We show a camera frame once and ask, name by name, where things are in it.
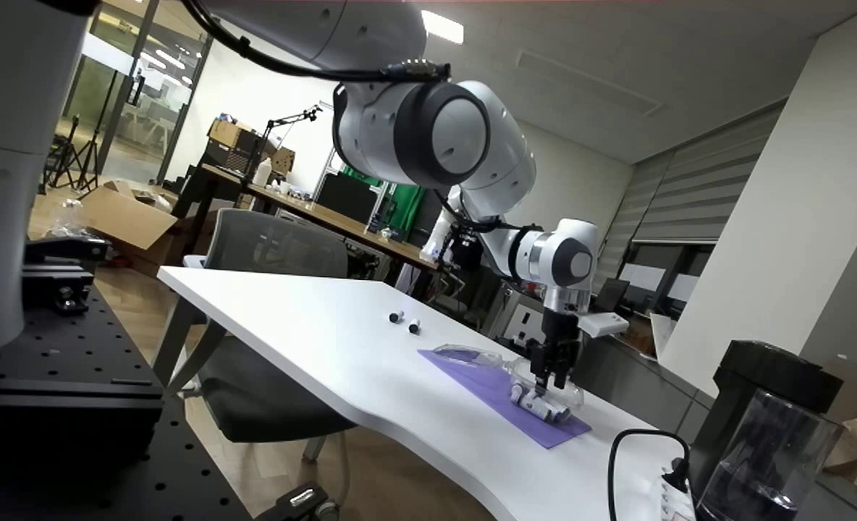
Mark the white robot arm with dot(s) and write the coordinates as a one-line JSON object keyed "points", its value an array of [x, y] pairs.
{"points": [[462, 131]]}

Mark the black computer monitor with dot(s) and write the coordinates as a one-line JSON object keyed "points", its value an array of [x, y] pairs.
{"points": [[345, 197]]}

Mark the cardboard boxes on desk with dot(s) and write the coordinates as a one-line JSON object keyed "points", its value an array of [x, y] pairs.
{"points": [[236, 140]]}

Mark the ceiling light panel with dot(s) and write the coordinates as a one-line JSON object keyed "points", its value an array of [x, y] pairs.
{"points": [[443, 27]]}

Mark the grey office chair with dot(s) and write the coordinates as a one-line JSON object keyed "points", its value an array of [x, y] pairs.
{"points": [[272, 241]]}

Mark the purple mat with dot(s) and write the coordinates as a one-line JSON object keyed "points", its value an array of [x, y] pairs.
{"points": [[488, 386]]}

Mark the white power strip orange switch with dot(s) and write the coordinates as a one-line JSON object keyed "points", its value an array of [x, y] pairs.
{"points": [[676, 503]]}

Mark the green screen panel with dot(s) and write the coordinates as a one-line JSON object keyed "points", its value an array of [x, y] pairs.
{"points": [[402, 203]]}

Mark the open cardboard box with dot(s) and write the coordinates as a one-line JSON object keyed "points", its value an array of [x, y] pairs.
{"points": [[125, 218]]}

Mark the small dark object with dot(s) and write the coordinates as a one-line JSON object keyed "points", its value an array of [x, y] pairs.
{"points": [[398, 318]]}

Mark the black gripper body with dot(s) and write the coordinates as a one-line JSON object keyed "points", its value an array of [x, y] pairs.
{"points": [[560, 339]]}

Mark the black device on board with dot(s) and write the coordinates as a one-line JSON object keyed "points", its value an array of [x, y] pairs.
{"points": [[61, 276]]}

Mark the black perforated mounting board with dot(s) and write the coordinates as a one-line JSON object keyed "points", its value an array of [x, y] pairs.
{"points": [[111, 338]]}

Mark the grey window blinds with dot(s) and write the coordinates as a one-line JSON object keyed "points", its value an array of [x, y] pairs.
{"points": [[698, 193]]}

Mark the clear plastic clamshell container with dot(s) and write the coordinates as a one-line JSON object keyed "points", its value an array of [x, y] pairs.
{"points": [[573, 401]]}

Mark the black glossy box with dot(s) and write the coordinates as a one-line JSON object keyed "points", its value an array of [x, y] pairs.
{"points": [[776, 378]]}

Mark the wooden desk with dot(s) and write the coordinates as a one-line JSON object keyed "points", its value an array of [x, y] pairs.
{"points": [[303, 208]]}

